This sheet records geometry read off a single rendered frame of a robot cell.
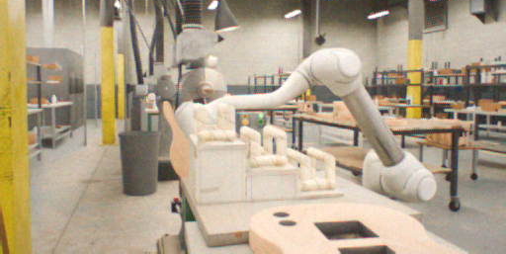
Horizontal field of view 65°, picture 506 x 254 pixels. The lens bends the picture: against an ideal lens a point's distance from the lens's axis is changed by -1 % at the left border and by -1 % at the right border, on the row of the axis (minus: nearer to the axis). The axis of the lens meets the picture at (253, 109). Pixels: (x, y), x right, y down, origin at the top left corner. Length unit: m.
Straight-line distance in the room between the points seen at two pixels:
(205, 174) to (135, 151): 3.71
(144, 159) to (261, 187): 3.74
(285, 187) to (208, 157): 0.25
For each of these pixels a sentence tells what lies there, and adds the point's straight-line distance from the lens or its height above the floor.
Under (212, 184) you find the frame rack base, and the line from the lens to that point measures 1.17.
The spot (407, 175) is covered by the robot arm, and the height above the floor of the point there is 0.91.
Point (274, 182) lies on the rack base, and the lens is 1.21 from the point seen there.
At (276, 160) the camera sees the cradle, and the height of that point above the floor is 1.05.
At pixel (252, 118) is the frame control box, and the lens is 2.29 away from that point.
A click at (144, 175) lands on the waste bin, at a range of 4.92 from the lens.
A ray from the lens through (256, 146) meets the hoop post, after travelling 1.21.
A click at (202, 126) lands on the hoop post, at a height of 1.15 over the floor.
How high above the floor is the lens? 1.26
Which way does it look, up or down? 3 degrees down
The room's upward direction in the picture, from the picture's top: straight up
